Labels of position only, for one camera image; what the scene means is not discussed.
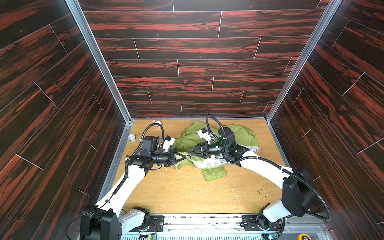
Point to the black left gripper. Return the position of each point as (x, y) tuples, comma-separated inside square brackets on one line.
[(172, 157)]

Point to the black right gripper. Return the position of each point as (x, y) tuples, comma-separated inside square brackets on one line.
[(204, 149)]

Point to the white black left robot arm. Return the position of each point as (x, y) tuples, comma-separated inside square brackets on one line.
[(104, 221)]

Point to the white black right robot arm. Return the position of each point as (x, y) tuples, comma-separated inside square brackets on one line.
[(296, 196)]

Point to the white red tape roll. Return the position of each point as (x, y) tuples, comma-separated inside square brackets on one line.
[(158, 124)]

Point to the small white green-dot cap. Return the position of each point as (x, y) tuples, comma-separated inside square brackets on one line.
[(132, 137)]

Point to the yellow round tape measure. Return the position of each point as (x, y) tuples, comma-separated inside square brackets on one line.
[(303, 236)]

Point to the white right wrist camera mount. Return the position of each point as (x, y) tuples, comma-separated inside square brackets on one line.
[(206, 135)]

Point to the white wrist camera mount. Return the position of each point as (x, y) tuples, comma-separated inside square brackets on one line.
[(167, 143), (206, 135)]

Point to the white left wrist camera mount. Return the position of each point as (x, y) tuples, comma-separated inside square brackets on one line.
[(167, 143)]

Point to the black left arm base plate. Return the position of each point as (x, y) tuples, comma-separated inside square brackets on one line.
[(153, 223)]

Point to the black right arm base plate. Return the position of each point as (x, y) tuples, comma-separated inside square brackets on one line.
[(259, 223)]

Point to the aluminium front frame rail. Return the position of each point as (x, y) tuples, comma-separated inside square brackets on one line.
[(227, 227)]

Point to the aluminium corner post left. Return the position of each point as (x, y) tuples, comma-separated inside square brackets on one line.
[(91, 42)]

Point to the aluminium corner post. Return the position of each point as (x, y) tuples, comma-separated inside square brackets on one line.
[(91, 42), (320, 28)]

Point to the aluminium corner post right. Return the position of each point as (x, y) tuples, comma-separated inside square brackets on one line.
[(320, 28)]

